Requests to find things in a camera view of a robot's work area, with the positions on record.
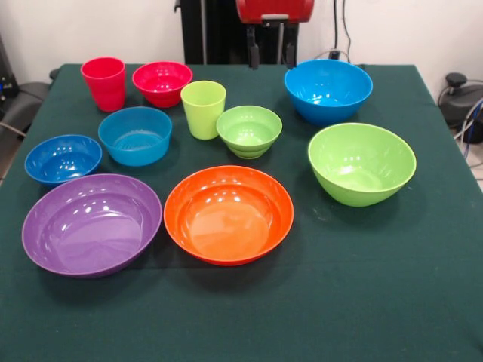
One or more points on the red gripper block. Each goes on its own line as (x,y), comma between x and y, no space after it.
(275,9)

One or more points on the green cup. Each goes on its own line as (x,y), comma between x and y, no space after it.
(202,117)

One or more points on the large green bowl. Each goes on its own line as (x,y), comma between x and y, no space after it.
(358,169)

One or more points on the light blue ribbed bowl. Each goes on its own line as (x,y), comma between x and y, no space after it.
(134,143)

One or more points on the large blue bowl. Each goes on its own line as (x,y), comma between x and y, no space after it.
(328,94)

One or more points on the small green bowl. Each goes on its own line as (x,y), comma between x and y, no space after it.
(249,132)

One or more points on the pink bowl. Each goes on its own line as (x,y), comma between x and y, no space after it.
(162,84)

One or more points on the pink cup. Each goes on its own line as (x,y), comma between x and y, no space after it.
(105,86)

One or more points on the orange bowl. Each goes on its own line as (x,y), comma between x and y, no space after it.
(228,226)

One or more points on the small dark blue bowl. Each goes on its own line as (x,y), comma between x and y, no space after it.
(62,162)

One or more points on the purple bowl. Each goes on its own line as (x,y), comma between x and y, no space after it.
(90,234)

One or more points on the black equipment case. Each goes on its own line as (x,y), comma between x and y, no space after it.
(7,86)

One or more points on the dark green tablecloth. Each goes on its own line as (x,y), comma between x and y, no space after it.
(241,320)

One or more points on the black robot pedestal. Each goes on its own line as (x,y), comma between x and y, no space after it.
(226,37)

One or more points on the black pedestal leg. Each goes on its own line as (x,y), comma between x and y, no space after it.
(30,102)
(464,98)

